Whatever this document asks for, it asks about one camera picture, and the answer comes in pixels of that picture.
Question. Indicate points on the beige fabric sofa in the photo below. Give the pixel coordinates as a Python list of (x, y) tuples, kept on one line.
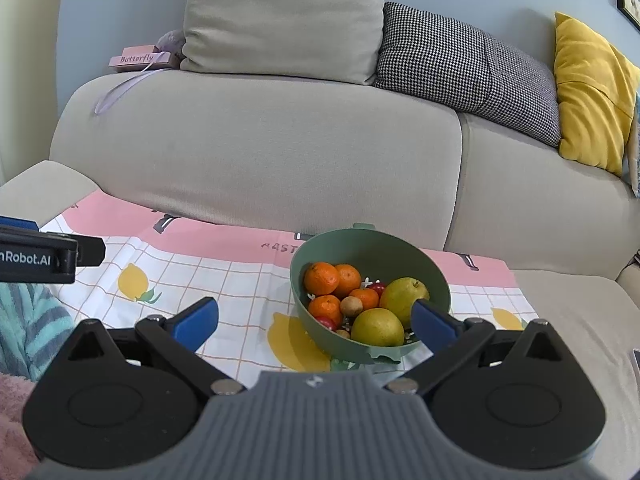
[(300, 150)]

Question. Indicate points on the yellow cushion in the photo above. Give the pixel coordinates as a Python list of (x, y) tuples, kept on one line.
[(590, 95)]

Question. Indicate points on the pink checked lemon-print cloth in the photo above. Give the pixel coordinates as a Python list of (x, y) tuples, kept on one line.
[(215, 270)]

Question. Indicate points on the beige cushion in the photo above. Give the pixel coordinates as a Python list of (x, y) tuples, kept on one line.
[(280, 15)]

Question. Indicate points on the green colander bowl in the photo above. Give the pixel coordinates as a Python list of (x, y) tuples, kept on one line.
[(370, 250)]

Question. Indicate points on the teal striped cloth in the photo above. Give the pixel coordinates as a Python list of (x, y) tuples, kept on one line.
[(30, 325)]

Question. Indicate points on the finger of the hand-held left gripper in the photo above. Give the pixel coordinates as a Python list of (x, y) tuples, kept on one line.
[(91, 251), (17, 223)]

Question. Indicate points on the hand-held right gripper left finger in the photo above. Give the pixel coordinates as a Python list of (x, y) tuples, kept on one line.
[(192, 322)]

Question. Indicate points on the brown longan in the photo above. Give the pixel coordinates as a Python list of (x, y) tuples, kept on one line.
[(343, 333), (351, 306)]

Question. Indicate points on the green yellow pear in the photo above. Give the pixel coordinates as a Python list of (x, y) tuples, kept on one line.
[(377, 327), (400, 295)]

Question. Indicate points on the grey purple plush toy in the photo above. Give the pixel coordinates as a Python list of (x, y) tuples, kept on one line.
[(170, 42)]

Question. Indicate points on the houndstooth cushion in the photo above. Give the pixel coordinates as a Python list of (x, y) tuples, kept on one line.
[(460, 70)]

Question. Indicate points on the lilac ribbon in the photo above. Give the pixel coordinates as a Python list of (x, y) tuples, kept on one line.
[(120, 90)]

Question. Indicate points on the pink printed box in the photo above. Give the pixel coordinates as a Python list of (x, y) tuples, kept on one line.
[(140, 58)]

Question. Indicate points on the tangerine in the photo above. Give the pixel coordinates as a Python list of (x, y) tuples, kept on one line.
[(325, 308), (350, 279), (365, 298), (321, 278)]

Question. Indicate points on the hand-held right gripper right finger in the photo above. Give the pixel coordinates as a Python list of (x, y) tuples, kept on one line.
[(435, 325)]

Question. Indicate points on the pink fluffy cloth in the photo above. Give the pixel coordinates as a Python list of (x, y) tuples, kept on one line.
[(15, 425)]

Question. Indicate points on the red cherry tomato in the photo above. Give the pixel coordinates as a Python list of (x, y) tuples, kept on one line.
[(377, 288), (326, 323)]

